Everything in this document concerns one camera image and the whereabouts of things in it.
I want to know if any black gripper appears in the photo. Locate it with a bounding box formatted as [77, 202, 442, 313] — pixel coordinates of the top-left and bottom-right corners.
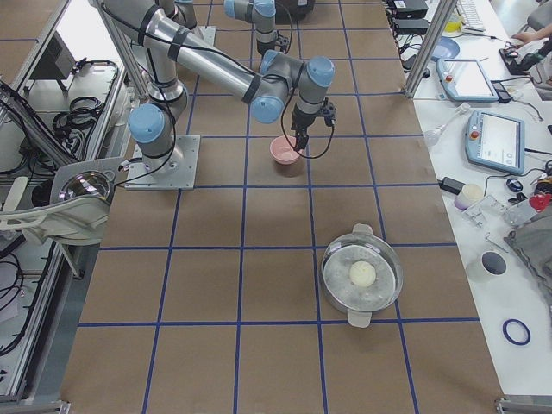
[292, 97, 336, 150]

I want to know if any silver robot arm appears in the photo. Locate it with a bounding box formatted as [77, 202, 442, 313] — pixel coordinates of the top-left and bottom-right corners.
[94, 1, 336, 190]
[223, 0, 290, 55]

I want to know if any pink bowl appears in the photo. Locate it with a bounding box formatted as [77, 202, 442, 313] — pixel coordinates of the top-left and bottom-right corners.
[269, 135, 303, 165]

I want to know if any blue plate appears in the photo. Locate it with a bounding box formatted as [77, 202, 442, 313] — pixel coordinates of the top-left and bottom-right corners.
[431, 36, 460, 61]

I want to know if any white steamed bun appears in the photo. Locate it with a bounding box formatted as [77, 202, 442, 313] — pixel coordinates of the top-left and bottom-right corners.
[348, 260, 377, 287]

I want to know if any black power adapter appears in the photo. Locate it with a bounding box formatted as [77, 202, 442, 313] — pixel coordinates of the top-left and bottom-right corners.
[438, 177, 465, 195]

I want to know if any upper teach pendant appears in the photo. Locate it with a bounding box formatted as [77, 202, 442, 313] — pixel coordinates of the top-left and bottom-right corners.
[436, 59, 499, 103]

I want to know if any teach pendant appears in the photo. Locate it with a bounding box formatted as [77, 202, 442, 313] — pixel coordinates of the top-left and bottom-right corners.
[436, 59, 499, 103]
[465, 110, 525, 175]

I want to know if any purple white container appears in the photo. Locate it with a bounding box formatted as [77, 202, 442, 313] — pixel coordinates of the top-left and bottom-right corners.
[454, 184, 484, 210]

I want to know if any lower teach pendant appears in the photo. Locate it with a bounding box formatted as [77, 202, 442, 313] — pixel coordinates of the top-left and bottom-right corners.
[465, 110, 525, 175]

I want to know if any clear plastic box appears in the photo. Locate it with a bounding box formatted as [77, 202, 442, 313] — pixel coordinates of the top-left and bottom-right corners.
[463, 195, 507, 228]

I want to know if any white keyboard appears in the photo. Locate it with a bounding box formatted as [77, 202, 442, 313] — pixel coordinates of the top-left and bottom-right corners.
[456, 0, 486, 35]

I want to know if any glass lid with dome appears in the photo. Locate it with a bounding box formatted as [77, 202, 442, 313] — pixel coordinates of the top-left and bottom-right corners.
[49, 157, 123, 204]

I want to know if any white paper cup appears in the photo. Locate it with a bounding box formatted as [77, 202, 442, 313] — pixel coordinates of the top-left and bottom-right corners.
[466, 250, 507, 282]

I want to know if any grey folded cloth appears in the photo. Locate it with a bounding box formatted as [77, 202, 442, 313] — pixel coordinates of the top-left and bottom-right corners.
[504, 209, 552, 308]

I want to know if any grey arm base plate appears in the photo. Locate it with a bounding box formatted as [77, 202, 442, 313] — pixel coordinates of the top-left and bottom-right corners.
[124, 135, 201, 191]

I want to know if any glass pot with handles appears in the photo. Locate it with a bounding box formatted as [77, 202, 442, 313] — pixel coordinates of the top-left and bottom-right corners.
[319, 223, 404, 329]

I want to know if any aluminium frame post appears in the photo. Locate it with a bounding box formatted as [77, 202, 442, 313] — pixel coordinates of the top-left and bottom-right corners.
[404, 0, 456, 98]

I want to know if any blue rubber ring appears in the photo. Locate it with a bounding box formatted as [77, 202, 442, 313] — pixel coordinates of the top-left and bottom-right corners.
[502, 318, 532, 346]

